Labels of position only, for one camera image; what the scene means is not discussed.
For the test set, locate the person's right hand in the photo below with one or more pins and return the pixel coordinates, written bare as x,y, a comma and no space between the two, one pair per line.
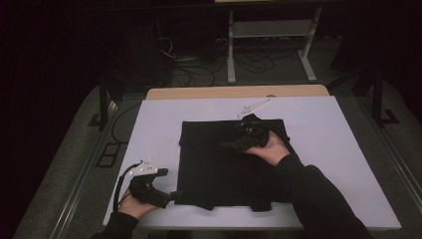
272,151

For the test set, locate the black tank top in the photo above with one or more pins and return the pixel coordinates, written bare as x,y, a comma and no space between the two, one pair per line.
209,166

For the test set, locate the white metal desk frame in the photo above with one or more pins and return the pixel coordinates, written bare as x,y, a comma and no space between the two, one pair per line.
272,29

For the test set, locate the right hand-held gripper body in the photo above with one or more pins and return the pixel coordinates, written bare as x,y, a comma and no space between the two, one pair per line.
255,134

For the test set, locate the person's left hand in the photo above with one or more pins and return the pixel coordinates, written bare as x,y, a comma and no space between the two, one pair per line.
134,207

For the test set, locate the wooden table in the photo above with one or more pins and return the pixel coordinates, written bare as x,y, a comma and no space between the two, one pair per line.
185,92

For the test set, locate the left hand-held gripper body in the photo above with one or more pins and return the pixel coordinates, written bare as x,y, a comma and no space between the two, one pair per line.
149,192

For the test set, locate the black metal stand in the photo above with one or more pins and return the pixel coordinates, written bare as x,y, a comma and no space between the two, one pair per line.
103,103
376,99

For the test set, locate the metal floor rail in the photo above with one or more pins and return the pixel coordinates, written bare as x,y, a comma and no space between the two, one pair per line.
83,179
403,172

